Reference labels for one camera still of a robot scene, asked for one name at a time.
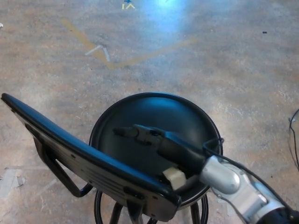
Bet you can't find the black metal backrest bracket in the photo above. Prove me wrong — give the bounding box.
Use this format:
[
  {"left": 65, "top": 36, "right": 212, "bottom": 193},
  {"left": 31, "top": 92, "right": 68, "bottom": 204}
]
[{"left": 34, "top": 136, "right": 145, "bottom": 224}]

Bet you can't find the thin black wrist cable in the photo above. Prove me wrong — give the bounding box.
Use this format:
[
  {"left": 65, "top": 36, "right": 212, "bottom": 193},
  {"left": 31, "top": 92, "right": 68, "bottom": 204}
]
[{"left": 202, "top": 137, "right": 299, "bottom": 212}]

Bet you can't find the black floor cable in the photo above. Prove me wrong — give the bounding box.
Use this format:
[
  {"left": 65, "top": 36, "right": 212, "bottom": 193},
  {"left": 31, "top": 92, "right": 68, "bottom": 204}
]
[{"left": 288, "top": 108, "right": 299, "bottom": 171}]

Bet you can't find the black padded chair backrest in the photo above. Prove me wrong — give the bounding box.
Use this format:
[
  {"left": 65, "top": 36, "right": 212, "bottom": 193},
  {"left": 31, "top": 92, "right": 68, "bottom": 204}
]
[{"left": 1, "top": 92, "right": 182, "bottom": 223}]

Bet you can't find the black metal chair base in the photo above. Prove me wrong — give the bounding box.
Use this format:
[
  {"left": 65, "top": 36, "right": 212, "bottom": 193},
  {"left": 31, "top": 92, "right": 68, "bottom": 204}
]
[{"left": 94, "top": 189, "right": 210, "bottom": 224}]

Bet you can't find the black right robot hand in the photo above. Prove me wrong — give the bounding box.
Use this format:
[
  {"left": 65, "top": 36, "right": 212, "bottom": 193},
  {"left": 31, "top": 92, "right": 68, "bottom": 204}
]
[{"left": 112, "top": 124, "right": 210, "bottom": 190}]

